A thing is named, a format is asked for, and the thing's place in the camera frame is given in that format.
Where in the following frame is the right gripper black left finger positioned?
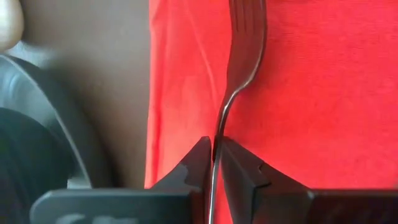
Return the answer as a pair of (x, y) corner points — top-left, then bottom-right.
(29, 136), (213, 224)

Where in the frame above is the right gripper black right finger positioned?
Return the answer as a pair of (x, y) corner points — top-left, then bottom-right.
(220, 136), (398, 224)

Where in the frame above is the red napkin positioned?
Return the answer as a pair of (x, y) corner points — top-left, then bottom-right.
(144, 0), (398, 224)

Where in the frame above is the black plate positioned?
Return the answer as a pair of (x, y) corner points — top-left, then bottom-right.
(0, 40), (114, 224)

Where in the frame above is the dark metal fork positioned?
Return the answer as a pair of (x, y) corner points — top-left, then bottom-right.
(207, 0), (268, 224)

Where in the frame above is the white ceramic mug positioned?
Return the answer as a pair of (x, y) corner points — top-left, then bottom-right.
(0, 0), (25, 52)

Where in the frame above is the brown plastic tray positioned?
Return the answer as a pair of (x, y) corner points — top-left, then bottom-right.
(6, 0), (150, 189)

